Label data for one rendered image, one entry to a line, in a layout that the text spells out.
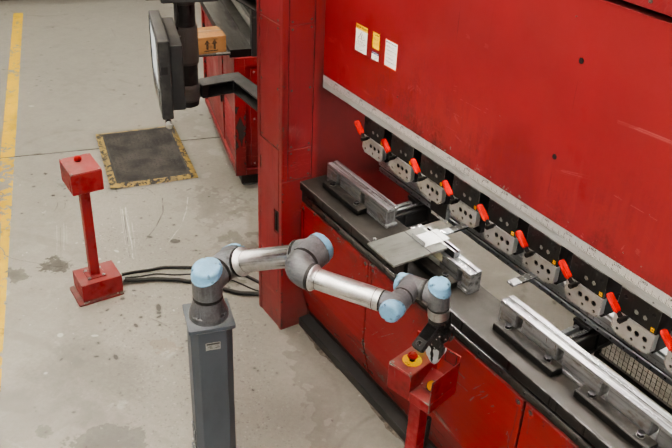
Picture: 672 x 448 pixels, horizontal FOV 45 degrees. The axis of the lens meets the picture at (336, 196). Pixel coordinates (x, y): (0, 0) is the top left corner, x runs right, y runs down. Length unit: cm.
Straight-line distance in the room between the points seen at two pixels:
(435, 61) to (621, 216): 93
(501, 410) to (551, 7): 144
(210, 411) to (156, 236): 194
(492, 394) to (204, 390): 113
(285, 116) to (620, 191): 172
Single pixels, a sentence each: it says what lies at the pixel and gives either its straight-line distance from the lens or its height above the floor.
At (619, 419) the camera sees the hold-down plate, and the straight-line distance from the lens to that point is 282.
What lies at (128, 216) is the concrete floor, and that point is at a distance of 540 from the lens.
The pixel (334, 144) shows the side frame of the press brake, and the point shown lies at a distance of 393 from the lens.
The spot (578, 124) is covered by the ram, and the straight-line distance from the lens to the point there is 258.
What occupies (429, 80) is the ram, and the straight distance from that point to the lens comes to 309.
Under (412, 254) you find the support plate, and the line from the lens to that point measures 320.
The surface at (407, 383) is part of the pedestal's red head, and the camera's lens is 301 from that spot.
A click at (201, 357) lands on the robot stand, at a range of 326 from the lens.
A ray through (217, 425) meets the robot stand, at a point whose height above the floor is 26.
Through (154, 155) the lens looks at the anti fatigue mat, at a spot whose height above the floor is 1.
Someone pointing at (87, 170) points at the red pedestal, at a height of 80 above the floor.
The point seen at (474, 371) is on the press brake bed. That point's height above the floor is 70.
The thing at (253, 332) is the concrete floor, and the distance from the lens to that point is 436.
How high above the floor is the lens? 277
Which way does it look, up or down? 30 degrees down
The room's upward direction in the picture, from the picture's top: 3 degrees clockwise
